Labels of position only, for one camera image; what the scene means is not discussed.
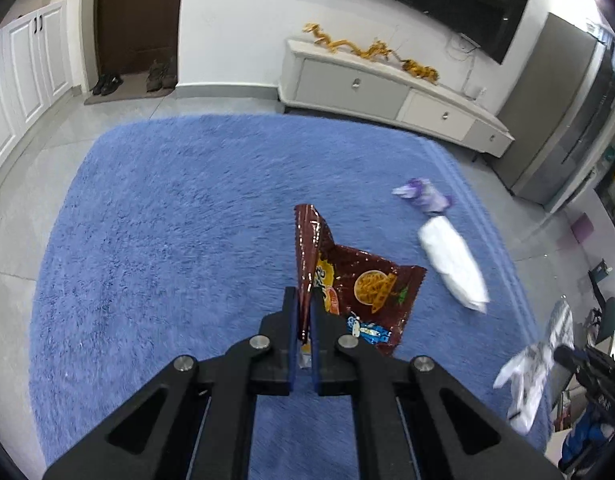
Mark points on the large black wall television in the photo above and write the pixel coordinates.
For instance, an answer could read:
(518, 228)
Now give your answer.
(437, 0)

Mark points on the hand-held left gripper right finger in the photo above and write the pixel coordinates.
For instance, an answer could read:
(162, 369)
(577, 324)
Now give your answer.
(315, 365)

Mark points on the white plastic packet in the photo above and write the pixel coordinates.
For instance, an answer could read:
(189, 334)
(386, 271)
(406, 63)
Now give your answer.
(452, 265)

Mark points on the grey steel refrigerator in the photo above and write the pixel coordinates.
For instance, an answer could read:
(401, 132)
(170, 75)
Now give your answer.
(552, 125)

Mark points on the purple wrapper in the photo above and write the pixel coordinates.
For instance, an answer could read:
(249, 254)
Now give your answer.
(422, 195)

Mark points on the small dark storage bin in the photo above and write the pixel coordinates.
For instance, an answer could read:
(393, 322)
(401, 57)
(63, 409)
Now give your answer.
(601, 272)

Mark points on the long golden dragon ornament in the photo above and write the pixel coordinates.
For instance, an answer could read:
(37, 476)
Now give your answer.
(347, 45)

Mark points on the blurred blue object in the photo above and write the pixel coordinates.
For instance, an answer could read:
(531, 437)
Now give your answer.
(587, 440)

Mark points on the white plastic bag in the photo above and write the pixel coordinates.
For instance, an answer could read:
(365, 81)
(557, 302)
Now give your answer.
(530, 375)

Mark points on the black shoe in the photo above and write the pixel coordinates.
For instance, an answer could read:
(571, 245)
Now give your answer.
(112, 85)
(98, 85)

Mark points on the dark red snack bag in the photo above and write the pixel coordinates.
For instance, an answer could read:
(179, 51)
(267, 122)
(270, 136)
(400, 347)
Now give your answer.
(372, 285)

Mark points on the dark brown entrance door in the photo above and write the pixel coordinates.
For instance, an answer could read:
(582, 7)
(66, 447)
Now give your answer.
(137, 15)

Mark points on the white panelled cabinet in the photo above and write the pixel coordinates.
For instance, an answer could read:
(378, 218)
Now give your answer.
(22, 75)

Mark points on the blue fluffy blanket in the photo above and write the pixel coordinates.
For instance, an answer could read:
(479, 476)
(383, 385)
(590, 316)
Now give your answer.
(162, 235)

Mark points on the short golden dragon ornament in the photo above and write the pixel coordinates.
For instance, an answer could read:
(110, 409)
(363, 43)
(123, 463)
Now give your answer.
(421, 71)

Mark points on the purple stool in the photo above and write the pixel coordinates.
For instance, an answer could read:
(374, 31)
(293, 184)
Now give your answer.
(583, 227)

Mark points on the white grey television cabinet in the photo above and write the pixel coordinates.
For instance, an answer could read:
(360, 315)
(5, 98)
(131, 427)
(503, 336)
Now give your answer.
(347, 85)

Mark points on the brown door mat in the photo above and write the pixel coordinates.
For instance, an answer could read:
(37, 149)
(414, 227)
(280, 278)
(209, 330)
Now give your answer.
(132, 92)

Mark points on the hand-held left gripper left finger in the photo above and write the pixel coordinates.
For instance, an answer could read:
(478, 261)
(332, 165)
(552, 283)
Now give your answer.
(292, 365)

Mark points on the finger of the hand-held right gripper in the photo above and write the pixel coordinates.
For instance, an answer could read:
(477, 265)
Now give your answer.
(595, 365)

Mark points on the teal chair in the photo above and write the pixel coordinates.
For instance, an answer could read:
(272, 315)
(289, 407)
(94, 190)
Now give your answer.
(610, 322)

